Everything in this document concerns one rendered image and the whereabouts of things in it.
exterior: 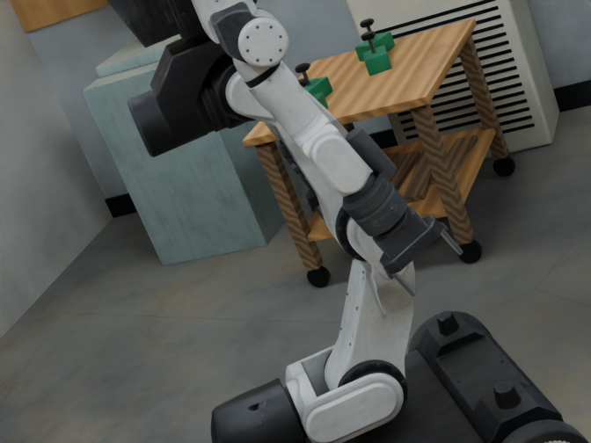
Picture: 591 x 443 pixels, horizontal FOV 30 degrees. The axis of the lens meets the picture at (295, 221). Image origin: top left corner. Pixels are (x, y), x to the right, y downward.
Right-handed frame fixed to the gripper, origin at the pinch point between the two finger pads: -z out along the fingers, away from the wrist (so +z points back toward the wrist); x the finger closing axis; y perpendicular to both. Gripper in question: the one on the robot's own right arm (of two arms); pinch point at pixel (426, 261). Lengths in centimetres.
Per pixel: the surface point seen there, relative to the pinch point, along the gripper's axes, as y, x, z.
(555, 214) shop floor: 117, 37, -72
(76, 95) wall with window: 283, -60, 26
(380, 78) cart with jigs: 137, 26, -12
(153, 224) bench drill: 206, -63, -16
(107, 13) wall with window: 268, -27, 43
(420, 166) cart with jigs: 145, 19, -44
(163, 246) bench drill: 207, -66, -25
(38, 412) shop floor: 135, -116, -17
